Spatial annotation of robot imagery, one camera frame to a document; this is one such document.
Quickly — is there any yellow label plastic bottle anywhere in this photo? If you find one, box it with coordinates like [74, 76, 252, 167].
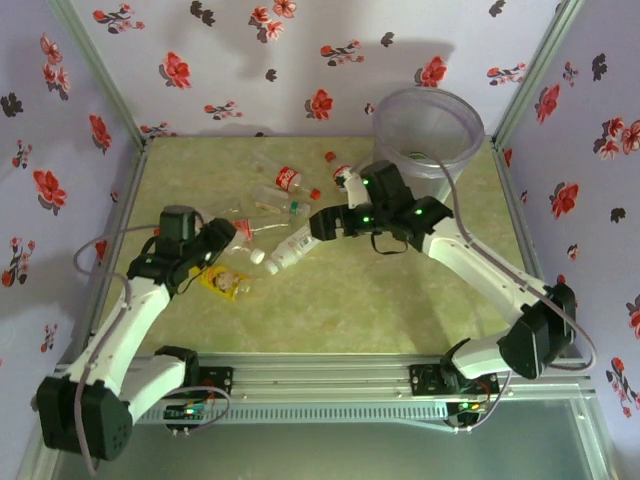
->
[198, 264, 254, 302]

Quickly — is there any crushed clear plastic bottle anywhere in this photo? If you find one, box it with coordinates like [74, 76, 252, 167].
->
[247, 149, 276, 176]

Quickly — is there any red label plastic bottle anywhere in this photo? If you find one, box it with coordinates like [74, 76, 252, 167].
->
[219, 215, 291, 251]
[323, 151, 354, 195]
[273, 166, 322, 202]

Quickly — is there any left arm grey cable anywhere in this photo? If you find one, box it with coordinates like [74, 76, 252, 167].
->
[72, 223, 164, 477]

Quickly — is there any clear bottle green cap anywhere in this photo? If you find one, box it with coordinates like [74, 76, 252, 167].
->
[252, 183, 312, 219]

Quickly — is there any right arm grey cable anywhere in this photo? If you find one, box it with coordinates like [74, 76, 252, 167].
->
[349, 157, 599, 372]

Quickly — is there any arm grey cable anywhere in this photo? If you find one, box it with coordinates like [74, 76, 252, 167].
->
[72, 223, 164, 477]
[349, 157, 599, 372]

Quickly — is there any white label plastic bottle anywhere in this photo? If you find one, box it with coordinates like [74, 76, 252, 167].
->
[263, 222, 321, 276]

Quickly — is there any translucent plastic bin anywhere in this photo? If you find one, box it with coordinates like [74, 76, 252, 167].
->
[372, 87, 486, 204]

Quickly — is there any aluminium corner post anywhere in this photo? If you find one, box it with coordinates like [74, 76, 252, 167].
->
[48, 0, 151, 149]
[492, 0, 587, 144]

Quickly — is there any aluminium front rail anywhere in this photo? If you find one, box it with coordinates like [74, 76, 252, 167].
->
[52, 351, 597, 402]

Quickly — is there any perforated metal cable duct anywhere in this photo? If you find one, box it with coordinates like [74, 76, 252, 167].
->
[132, 402, 451, 427]

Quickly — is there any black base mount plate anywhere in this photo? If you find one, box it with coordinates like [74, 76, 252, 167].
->
[408, 363, 447, 397]
[197, 365, 235, 399]

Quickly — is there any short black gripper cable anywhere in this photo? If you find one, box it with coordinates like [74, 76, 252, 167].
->
[172, 264, 204, 297]
[370, 230, 410, 257]

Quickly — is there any aluminium frame leg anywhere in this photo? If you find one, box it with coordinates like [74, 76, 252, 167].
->
[17, 424, 69, 480]
[569, 389, 617, 480]

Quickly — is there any grey base cable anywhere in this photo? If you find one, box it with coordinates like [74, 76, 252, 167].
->
[164, 383, 232, 437]
[448, 369, 512, 434]

